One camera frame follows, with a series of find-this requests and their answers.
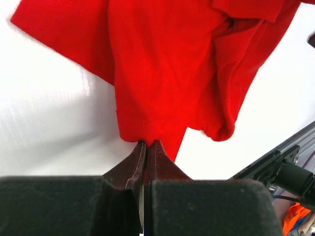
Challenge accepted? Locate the folded orange t shirt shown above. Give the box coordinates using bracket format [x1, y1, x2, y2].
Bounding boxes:
[282, 203, 311, 236]

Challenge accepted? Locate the red t shirt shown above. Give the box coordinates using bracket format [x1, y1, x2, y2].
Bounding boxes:
[11, 0, 301, 160]

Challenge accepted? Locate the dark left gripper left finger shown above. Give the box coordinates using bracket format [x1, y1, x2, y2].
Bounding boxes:
[103, 142, 146, 236]

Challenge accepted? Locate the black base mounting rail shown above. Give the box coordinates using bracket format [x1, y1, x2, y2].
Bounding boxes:
[232, 123, 315, 211]

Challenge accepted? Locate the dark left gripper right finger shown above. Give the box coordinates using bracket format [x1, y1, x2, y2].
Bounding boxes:
[144, 140, 192, 236]

